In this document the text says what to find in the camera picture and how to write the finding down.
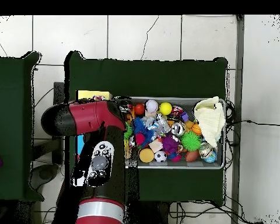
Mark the purple spiky fish toy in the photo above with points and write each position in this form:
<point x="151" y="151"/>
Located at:
<point x="169" y="144"/>

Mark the crushed silver can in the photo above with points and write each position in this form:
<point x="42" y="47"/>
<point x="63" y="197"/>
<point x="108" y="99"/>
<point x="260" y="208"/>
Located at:
<point x="178" y="129"/>

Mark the colourful patterned cloth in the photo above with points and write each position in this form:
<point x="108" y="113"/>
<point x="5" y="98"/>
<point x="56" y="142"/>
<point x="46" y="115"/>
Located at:
<point x="99" y="98"/>

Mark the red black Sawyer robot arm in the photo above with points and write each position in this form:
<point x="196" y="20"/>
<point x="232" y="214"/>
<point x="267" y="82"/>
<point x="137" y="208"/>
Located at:
<point x="88" y="116"/>

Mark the shallow metal mesh bin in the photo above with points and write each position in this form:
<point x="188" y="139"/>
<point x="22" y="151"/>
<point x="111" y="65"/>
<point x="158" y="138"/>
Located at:
<point x="177" y="164"/>

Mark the wooden box with three holes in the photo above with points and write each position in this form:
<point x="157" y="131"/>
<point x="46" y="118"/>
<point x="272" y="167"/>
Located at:
<point x="93" y="93"/>

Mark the blue puffer ball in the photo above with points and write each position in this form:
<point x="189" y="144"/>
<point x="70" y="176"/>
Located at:
<point x="140" y="127"/>

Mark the small orange ball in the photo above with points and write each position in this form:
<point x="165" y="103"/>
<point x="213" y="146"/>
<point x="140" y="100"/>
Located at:
<point x="139" y="109"/>

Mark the white baseball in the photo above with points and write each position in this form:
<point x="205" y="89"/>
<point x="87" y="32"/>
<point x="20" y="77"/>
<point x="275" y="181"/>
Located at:
<point x="151" y="105"/>

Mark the yellow smiley ball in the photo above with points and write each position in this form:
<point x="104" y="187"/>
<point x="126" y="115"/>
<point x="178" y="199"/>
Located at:
<point x="165" y="108"/>

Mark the orange round sponge disc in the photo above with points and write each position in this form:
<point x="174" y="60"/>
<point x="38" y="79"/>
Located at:
<point x="146" y="155"/>

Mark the small soccer ball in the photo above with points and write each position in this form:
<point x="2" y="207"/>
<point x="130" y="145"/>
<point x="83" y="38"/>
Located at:
<point x="160" y="156"/>

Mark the green puffer ball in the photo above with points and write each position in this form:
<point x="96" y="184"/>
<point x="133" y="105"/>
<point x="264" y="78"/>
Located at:
<point x="190" y="141"/>

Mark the cream knitted cloth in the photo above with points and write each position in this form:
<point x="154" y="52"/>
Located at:
<point x="210" y="121"/>

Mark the grey rounded floor object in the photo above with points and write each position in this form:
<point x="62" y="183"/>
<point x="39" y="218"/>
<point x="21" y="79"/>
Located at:
<point x="45" y="173"/>

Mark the grey metal pole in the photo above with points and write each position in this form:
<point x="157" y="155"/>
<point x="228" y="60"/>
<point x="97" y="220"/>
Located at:
<point x="239" y="46"/>

